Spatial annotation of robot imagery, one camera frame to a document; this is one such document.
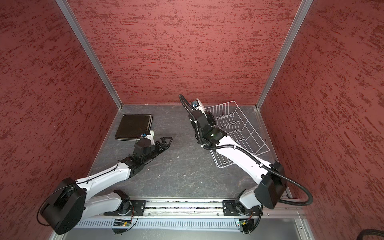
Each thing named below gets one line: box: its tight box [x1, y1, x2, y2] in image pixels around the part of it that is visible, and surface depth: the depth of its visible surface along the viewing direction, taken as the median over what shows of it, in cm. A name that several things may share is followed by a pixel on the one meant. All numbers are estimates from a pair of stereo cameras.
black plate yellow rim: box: [115, 114, 153, 141], surface depth 105 cm
